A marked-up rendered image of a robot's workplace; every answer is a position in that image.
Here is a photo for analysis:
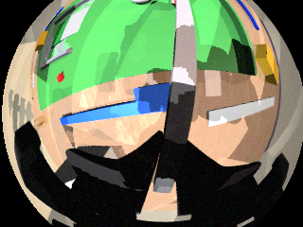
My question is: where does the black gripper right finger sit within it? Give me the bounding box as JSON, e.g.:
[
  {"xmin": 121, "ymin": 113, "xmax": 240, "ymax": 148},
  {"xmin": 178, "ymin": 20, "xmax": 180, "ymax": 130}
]
[{"xmin": 175, "ymin": 140, "xmax": 261, "ymax": 216}]

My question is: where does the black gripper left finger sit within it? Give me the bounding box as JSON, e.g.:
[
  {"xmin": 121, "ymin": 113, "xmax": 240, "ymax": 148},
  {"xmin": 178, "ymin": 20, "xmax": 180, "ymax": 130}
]
[{"xmin": 65, "ymin": 130, "xmax": 163, "ymax": 215}]

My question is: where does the green flat mat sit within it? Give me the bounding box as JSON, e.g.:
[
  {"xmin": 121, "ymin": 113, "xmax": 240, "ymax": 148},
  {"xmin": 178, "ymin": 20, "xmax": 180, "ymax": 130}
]
[{"xmin": 37, "ymin": 0, "xmax": 247, "ymax": 110}]

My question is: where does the yellow rectangular block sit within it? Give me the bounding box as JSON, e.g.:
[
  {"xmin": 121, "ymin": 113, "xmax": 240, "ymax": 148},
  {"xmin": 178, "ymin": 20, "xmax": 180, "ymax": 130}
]
[
  {"xmin": 35, "ymin": 31, "xmax": 48, "ymax": 50},
  {"xmin": 255, "ymin": 43, "xmax": 279, "ymax": 86}
]

